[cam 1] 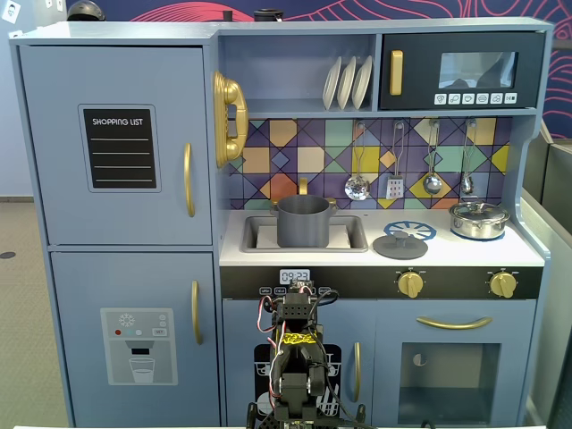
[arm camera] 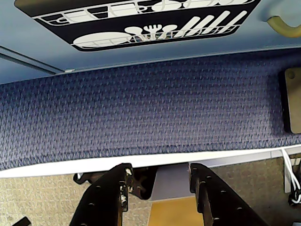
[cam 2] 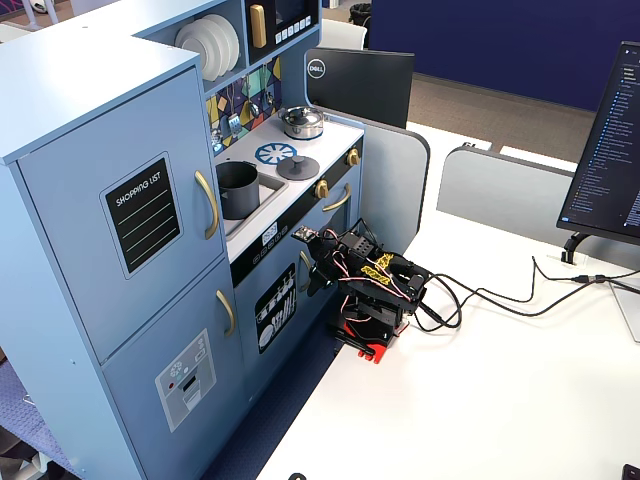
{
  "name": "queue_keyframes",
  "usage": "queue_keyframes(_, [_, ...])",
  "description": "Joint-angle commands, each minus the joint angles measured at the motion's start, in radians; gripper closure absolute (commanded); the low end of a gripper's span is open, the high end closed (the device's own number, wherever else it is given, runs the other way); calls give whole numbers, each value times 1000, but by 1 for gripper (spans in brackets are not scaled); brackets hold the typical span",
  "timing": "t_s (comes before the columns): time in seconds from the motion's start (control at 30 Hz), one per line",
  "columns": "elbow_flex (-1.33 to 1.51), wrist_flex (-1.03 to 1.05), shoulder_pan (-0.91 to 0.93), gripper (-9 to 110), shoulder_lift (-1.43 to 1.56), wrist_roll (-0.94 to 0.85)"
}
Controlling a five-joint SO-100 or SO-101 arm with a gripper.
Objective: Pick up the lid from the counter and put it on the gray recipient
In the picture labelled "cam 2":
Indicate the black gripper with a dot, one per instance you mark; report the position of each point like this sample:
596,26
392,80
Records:
320,268

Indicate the red and black arm base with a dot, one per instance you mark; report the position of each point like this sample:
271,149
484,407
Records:
370,337

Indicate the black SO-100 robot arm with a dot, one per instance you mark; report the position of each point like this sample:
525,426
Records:
380,280

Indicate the gray round pot lid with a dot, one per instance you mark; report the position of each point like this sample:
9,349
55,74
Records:
298,167

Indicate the gold stove knob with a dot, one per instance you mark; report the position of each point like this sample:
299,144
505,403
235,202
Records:
353,156
321,188

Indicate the gray toy sink basin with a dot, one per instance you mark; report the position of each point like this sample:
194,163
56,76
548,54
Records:
267,192

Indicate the gray toy pot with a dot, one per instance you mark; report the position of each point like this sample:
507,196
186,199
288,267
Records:
239,192

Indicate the gray rounded desk divider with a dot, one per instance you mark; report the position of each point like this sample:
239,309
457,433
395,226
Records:
395,180

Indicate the hanging silver toy spatula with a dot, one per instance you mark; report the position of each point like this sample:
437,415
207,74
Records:
233,123

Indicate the hanging silver toy ladle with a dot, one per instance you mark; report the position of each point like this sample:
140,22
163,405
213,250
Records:
254,107

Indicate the hanging silver toy spoon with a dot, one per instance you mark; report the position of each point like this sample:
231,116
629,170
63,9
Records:
269,97

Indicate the black shopping list board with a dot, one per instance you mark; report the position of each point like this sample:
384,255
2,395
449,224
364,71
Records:
142,215

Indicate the gray wide desk divider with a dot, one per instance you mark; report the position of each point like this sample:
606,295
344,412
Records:
500,190

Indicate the black Dell monitor back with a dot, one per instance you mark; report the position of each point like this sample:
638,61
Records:
365,85

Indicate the white chair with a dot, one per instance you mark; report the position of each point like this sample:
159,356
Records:
344,34

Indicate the white toy plate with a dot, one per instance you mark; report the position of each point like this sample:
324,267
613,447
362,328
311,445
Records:
234,40
192,47
219,40

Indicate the black trash bin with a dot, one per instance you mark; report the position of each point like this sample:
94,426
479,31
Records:
360,15

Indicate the blue toy play kitchen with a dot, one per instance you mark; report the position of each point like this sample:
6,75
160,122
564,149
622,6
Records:
75,150

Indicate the navy blue partition panel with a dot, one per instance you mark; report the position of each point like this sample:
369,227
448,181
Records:
500,45

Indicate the black monitor showing code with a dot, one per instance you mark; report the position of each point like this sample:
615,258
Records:
607,150

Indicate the blue floor mat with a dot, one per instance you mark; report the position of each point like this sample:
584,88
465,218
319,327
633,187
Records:
25,410

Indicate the black phone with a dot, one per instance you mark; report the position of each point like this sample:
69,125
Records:
632,472

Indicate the small wrist camera board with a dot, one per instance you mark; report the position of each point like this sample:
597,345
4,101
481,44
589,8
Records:
305,233

